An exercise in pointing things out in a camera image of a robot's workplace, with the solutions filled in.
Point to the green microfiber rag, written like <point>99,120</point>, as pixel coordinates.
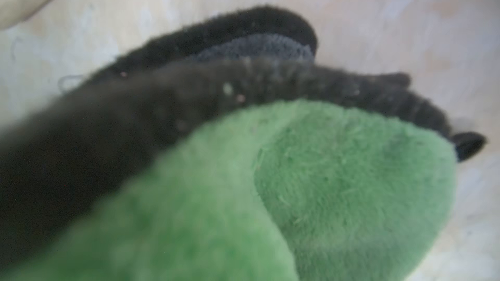
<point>222,151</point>

